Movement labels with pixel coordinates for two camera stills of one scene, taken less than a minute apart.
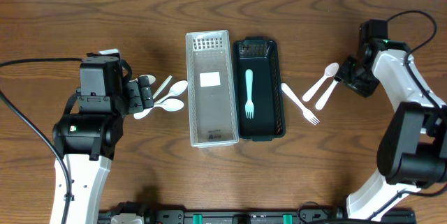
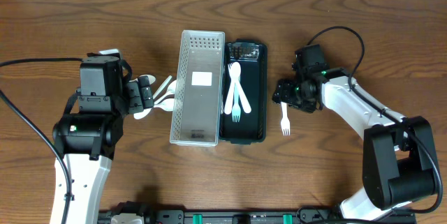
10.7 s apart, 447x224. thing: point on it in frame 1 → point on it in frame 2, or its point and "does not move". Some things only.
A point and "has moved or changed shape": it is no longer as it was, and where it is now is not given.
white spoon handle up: (137, 116) does not move
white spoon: (151, 79) does not move
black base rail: (163, 216) does not move
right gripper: (354, 78) → (288, 93)
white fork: (249, 107) → (236, 111)
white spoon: (322, 101) has moved or changed shape
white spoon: (330, 70) has moved or changed shape
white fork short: (310, 116) → (285, 123)
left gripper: (138, 95) does not move
